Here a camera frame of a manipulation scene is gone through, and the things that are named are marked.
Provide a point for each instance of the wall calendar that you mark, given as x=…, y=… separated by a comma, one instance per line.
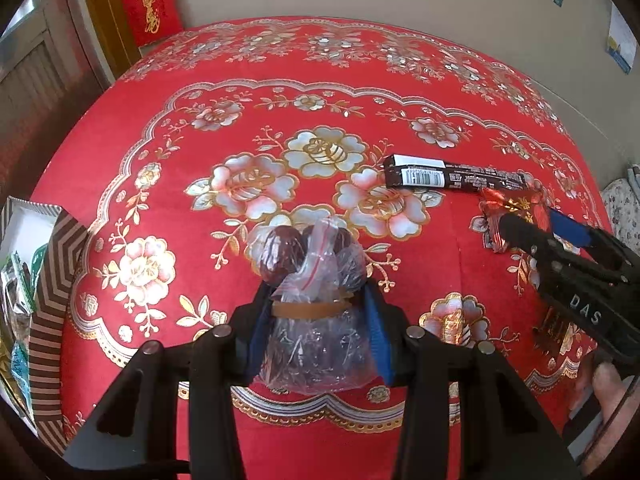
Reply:
x=621, y=40

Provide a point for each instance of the brown striped cardboard box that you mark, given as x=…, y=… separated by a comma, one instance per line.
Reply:
x=50, y=310

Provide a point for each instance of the red floral tablecloth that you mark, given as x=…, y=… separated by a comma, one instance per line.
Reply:
x=175, y=170

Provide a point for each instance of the clear bag of red dates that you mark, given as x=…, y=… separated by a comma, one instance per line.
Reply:
x=312, y=340

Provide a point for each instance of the wooden door frame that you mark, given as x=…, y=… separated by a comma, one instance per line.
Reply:
x=107, y=15

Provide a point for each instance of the shiny red candy packet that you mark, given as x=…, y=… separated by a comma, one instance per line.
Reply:
x=500, y=210

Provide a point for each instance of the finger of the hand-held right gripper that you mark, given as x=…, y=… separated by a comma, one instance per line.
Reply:
x=530, y=240
x=567, y=227

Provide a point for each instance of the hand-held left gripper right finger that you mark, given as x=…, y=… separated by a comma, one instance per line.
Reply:
x=378, y=347

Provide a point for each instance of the floral cushion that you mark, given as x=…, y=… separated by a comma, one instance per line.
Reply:
x=622, y=220

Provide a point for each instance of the red wall poster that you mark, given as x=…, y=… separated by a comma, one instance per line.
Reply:
x=147, y=5

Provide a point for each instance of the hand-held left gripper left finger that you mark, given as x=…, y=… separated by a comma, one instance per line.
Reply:
x=257, y=342

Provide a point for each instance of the person's right hand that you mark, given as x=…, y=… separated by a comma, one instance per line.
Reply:
x=607, y=390

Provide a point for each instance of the dark brown bar packet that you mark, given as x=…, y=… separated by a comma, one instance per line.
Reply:
x=430, y=175

